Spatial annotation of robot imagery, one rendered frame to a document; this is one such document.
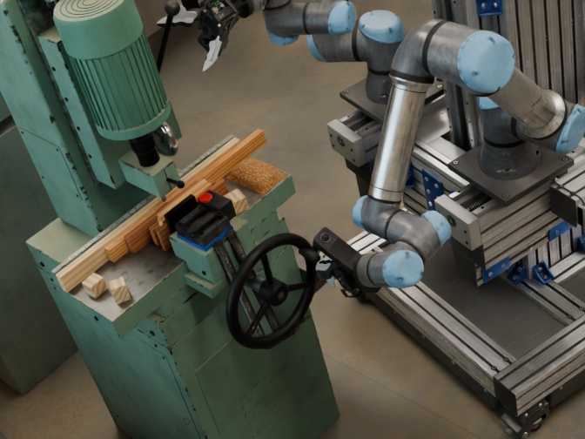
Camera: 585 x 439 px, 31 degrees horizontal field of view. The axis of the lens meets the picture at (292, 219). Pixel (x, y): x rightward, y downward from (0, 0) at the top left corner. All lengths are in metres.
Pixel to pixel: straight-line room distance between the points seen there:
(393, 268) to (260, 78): 2.76
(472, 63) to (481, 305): 1.23
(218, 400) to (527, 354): 0.87
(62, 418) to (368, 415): 1.01
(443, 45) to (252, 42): 3.03
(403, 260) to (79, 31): 0.82
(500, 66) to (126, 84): 0.80
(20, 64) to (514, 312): 1.56
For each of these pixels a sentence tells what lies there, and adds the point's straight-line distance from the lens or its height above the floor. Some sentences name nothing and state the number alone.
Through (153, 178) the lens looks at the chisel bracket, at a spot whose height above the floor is 1.06.
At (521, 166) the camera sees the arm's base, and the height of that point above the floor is 0.85.
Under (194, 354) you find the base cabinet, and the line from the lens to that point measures 2.62.
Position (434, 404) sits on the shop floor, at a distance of 3.20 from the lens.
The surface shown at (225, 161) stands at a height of 0.94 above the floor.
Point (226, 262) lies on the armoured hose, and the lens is 2.39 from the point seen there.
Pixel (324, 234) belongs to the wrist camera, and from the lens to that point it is 2.29.
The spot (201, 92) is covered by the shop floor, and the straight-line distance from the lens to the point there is 4.81.
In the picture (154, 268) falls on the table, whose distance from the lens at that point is 2.48.
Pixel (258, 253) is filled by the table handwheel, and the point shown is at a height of 0.95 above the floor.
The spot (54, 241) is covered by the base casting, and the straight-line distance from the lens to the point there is 2.86.
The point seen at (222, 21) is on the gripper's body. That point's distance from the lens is 2.38.
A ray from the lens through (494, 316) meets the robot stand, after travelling 3.12.
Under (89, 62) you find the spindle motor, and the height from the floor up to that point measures 1.41.
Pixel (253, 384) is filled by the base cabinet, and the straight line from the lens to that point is 2.83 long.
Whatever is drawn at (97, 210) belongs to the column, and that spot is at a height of 0.91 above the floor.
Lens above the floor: 2.45
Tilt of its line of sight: 39 degrees down
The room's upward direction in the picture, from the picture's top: 15 degrees counter-clockwise
